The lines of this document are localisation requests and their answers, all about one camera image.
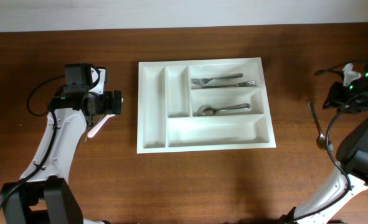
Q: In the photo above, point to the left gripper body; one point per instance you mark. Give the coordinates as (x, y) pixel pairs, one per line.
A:
(106, 105)

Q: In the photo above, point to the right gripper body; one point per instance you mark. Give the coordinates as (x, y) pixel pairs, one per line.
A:
(357, 94)

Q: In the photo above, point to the metal spoon bowl down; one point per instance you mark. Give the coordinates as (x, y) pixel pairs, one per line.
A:
(318, 130)

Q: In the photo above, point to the metal fork crosswise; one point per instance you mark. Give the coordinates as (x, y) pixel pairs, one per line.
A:
(241, 84)

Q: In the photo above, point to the metal fork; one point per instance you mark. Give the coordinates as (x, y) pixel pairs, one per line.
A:
(204, 81)

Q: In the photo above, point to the large metal spoon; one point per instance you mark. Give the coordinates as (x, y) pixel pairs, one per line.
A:
(208, 110)

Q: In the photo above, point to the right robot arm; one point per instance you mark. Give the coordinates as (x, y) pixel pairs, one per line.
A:
(350, 174)

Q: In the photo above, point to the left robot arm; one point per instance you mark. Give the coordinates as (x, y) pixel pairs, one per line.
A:
(42, 194)

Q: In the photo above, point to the pink plastic knife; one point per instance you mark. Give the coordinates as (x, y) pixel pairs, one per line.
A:
(115, 108)

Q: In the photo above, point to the white plastic cutlery tray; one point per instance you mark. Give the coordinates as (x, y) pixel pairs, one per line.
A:
(168, 103)

